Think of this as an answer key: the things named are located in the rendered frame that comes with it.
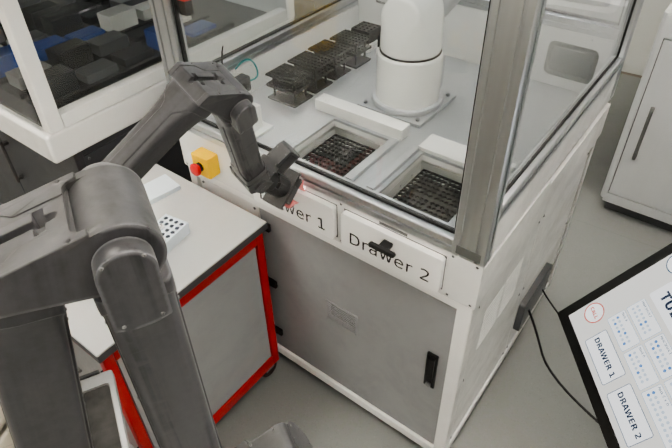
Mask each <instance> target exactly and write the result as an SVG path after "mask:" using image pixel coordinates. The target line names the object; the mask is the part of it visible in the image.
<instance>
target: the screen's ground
mask: <svg viewBox="0 0 672 448"><path fill-rule="evenodd" d="M671 255H672V254H671ZM671 255H669V256H671ZM669 256H667V257H669ZM667 257H666V258H667ZM666 258H664V259H666ZM664 259H662V260H664ZM662 260H661V261H662ZM661 261H659V262H657V263H656V264H654V265H652V266H651V267H649V268H647V269H646V270H644V271H642V272H641V273H639V274H637V275H636V276H634V277H632V278H631V279H629V280H627V281H626V282H624V283H622V284H621V285H619V286H617V287H616V288H614V289H612V290H611V291H609V292H607V293H606V294H604V295H602V296H601V297H599V298H600V299H601V301H602V303H603V305H604V307H605V309H606V312H607V314H608V317H610V316H612V315H614V314H615V313H617V312H619V311H621V310H622V309H624V308H626V307H628V306H629V305H631V304H633V303H634V302H636V301H638V300H640V299H641V298H643V297H646V299H647V301H648V303H649V305H650V307H651V308H652V310H653V312H654V314H655V316H656V318H657V319H658V321H659V323H660V325H661V327H662V329H663V331H664V332H665V334H666V336H667V338H668V340H669V342H670V343H671V345H672V279H671V277H670V275H669V274H668V272H667V270H666V269H665V267H664V265H663V264H662V262H661ZM599 298H597V299H599ZM597 299H596V300H597ZM608 317H606V318H605V319H603V320H601V321H600V322H598V323H596V324H594V325H593V326H591V327H589V328H588V326H587V324H586V322H585V319H584V317H583V314H582V312H581V310H580V309H579V310H577V311H576V312H574V313H572V314H571V315H569V318H570V321H571V323H572V326H573V328H574V331H575V333H576V336H577V338H578V341H579V344H580V346H581V349H582V351H583V354H584V356H585V359H586V361H587V364H588V366H589V369H590V371H591V374H592V377H593V379H594V382H595V384H596V387H597V389H598V392H599V394H600V397H601V399H602V402H603V405H604V407H605V410H606V412H607V415H608V417H609V420H610V422H611V425H612V427H613V430H614V432H615V435H616V438H617V440H618V443H619V445H620V448H627V447H626V444H625V442H624V439H623V437H622V434H621V432H620V429H619V427H618V424H617V422H616V419H615V417H614V414H613V412H612V409H611V407H610V404H609V402H608V399H607V397H606V394H607V393H609V392H611V391H613V390H615V389H617V388H619V387H622V386H624V385H626V384H628V383H630V382H631V384H632V386H633V389H634V391H635V393H636V395H637V398H638V400H639V402H640V404H641V407H642V409H643V411H644V413H645V415H646V418H647V420H648V422H649V424H650V427H651V429H652V431H653V433H654V435H655V437H654V438H651V439H649V440H647V441H644V442H642V443H640V444H638V445H635V446H633V447H631V448H664V446H663V444H662V441H661V439H660V437H659V435H658V433H657V430H656V428H655V426H654V424H653V422H652V420H651V417H650V415H649V413H648V411H647V409H646V406H645V404H644V402H643V400H642V398H641V395H640V393H639V391H638V389H637V387H636V384H635V382H634V380H633V378H632V376H631V373H630V371H629V369H628V367H627V365H626V362H625V360H624V358H623V356H622V354H621V351H620V349H619V347H618V345H617V343H616V340H615V338H614V336H613V334H612V332H611V329H610V327H609V325H608V323H607V321H606V319H607V318H608ZM604 329H607V331H608V333H609V335H610V337H611V340H612V342H613V344H614V346H615V349H616V351H617V353H618V355H619V358H620V360H621V362H622V364H623V366H624V369H625V371H626V373H627V374H626V375H624V376H622V377H620V378H618V379H616V380H614V381H612V382H611V383H609V384H607V385H605V386H603V387H602V384H601V382H600V379H599V377H598V375H597V372H596V370H595V367H594V365H593V362H592V360H591V357H590V355H589V352H588V350H587V347H586V345H585V342H584V341H585V340H587V339H588V338H590V337H592V336H594V335H596V334H597V333H599V332H601V331H603V330H604Z"/></svg>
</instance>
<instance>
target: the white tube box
mask: <svg viewBox="0 0 672 448"><path fill-rule="evenodd" d="M157 222H158V224H163V225H164V229H162V230H161V232H162V235H163V236H164V237H165V243H166V246H167V254H168V253H169V252H170V251H171V250H172V249H173V248H174V247H175V246H176V245H177V244H179V243H180V242H181V241H182V240H183V239H184V238H185V237H186V236H187V235H188V234H189V233H190V228H189V223H188V222H186V221H183V220H181V219H178V218H175V217H173V216H170V215H168V214H165V215H164V216H162V217H161V218H160V219H159V220H158V221H157Z"/></svg>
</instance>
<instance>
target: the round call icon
mask: <svg viewBox="0 0 672 448"><path fill-rule="evenodd" d="M580 310H581V312H582V314H583V317H584V319H585V322H586V324H587V326H588V328H589V327H591V326H593V325H594V324H596V323H598V322H600V321H601V320H603V319H605V318H606V317H608V314H607V312H606V309H605V307H604V305H603V303H602V301H601V299H600V298H599V299H597V300H595V301H594V302H592V303H590V304H589V305H587V306H585V307H584V308H582V309H580Z"/></svg>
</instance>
